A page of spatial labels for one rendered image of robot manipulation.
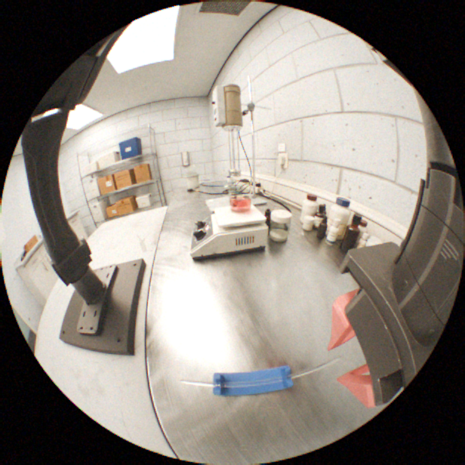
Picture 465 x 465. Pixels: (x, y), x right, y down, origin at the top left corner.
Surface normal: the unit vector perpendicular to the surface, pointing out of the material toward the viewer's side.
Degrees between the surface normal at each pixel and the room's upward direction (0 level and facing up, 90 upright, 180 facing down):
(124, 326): 1
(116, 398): 0
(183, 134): 90
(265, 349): 0
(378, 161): 90
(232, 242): 90
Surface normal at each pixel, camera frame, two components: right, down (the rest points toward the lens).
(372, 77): -0.94, 0.21
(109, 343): -0.07, -0.86
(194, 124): 0.33, 0.46
